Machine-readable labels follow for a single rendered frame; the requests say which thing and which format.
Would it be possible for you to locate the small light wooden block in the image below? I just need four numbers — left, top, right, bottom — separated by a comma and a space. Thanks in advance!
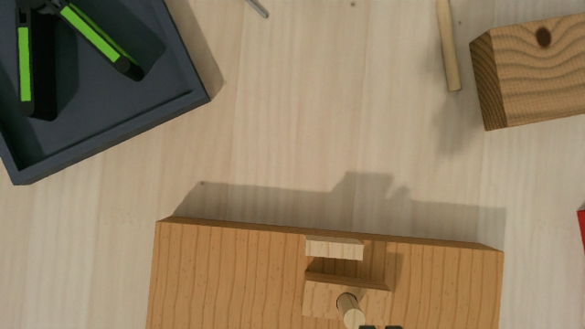
300, 271, 392, 326

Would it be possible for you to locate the small wooden block with hole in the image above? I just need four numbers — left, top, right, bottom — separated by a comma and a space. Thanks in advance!
469, 12, 585, 132

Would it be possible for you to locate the red open tray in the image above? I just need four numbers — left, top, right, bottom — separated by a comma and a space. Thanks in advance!
577, 209, 585, 253

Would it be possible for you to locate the grey nail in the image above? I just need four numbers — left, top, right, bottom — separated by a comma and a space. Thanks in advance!
245, 0, 268, 18

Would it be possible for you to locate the light wooden dowel pin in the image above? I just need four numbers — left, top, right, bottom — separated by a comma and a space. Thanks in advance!
337, 292, 366, 329

